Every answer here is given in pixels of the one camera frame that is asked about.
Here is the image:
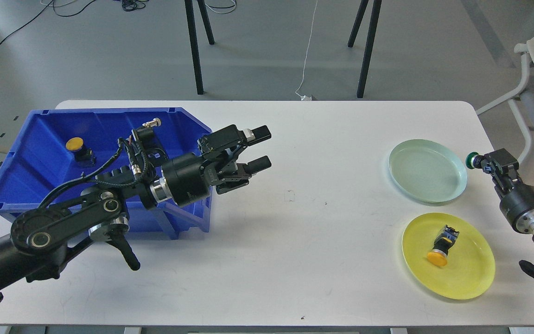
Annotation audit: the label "yellow push button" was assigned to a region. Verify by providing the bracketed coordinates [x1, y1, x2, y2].
[65, 137, 97, 168]
[426, 225, 460, 267]

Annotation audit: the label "black floor cables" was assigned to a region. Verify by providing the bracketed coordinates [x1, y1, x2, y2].
[0, 0, 237, 77]

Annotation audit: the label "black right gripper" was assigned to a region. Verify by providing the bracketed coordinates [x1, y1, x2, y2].
[480, 148, 534, 234]

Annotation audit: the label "green push button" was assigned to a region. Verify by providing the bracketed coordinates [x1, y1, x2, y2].
[145, 142, 168, 166]
[465, 152, 485, 169]

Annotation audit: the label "black tripod leg pair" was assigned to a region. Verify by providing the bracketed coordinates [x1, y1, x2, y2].
[347, 0, 383, 98]
[184, 0, 216, 95]

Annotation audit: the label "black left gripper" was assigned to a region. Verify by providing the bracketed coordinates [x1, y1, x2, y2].
[149, 124, 272, 207]

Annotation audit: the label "pale green plate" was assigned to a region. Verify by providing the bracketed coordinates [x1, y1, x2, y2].
[387, 139, 468, 204]

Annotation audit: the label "white cable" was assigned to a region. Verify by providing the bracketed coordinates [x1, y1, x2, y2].
[295, 0, 318, 101]

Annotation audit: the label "blue plastic storage bin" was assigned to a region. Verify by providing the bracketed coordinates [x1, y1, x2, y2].
[0, 107, 211, 239]

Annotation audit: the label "yellow plate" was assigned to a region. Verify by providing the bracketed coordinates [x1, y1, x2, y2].
[402, 212, 496, 300]

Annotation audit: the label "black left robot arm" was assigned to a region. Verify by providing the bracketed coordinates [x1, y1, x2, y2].
[0, 118, 272, 302]

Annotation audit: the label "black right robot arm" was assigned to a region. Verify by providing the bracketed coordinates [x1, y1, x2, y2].
[465, 148, 534, 279]

